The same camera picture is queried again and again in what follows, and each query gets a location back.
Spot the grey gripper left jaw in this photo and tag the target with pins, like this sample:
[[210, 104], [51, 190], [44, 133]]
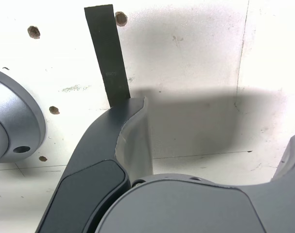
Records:
[[89, 170]]

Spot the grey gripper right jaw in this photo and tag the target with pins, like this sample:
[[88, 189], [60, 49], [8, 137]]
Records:
[[186, 208]]

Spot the black tape strip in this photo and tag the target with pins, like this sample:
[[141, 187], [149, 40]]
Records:
[[106, 53]]

